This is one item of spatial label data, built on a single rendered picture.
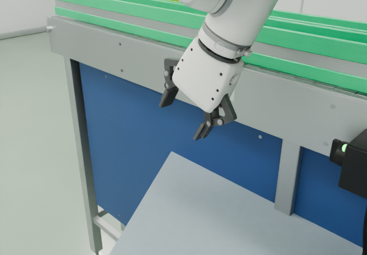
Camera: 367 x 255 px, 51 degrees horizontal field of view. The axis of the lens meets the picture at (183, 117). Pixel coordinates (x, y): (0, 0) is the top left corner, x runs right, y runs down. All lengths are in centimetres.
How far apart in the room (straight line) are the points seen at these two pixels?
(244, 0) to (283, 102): 27
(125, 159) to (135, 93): 26
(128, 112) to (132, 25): 27
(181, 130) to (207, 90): 39
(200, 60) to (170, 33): 33
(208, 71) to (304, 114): 22
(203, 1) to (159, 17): 44
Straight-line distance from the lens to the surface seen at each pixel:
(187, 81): 65
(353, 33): 77
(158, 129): 108
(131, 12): 104
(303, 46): 73
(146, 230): 82
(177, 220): 84
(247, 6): 55
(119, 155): 130
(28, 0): 599
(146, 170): 120
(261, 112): 79
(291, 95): 75
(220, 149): 93
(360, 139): 66
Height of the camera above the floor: 129
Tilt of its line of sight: 26 degrees down
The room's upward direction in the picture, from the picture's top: straight up
